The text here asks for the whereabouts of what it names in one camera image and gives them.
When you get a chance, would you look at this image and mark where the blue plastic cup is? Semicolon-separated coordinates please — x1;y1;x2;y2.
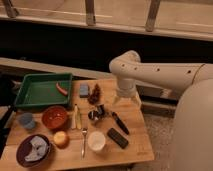
18;113;36;130

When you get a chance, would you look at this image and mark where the red sausage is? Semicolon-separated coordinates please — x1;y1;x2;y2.
56;82;68;96

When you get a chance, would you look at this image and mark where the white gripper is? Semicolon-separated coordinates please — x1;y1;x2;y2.
112;78;141;109

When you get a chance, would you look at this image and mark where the silver fork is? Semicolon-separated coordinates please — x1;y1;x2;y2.
81;127;88;158

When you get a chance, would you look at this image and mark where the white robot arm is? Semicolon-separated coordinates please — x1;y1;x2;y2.
109;50;213;171

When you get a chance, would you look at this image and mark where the yellow white banana toy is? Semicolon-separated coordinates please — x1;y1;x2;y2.
71;104;82;129

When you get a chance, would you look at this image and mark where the black metal measuring cup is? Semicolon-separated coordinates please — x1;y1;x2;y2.
88;104;106;125

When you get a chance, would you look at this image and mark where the green plastic tray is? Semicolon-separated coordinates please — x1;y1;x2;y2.
14;73;73;110

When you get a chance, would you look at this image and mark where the black rectangular remote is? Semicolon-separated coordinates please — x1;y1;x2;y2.
107;128;129;149

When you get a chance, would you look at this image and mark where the blue sponge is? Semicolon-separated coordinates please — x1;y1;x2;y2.
79;83;89;98

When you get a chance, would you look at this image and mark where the black handled knife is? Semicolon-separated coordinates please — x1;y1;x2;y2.
112;112;129;135

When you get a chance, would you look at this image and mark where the red bowl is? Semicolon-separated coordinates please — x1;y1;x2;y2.
42;105;68;130

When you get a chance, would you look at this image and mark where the white cup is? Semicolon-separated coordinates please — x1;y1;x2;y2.
88;131;106;153

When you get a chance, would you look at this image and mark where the brown pine cone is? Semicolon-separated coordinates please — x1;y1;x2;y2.
88;84;101;105

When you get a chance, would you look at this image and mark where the wooden cutting board table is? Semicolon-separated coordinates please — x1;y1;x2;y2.
0;79;154;171

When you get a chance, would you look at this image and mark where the yellow apple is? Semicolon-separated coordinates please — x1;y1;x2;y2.
53;131;69;147

